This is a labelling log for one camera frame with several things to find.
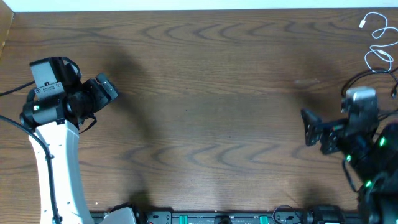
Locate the long black cable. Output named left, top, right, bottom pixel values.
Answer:
left=341, top=67, right=398, bottom=122

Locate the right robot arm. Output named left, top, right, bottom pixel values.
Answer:
left=301, top=109, right=397, bottom=223

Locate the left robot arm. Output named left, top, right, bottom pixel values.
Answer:
left=20, top=57, right=119, bottom=223

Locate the clear tape piece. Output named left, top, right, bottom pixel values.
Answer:
left=294, top=78, right=320, bottom=85

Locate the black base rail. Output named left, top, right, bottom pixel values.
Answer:
left=88, top=210, right=361, bottom=224

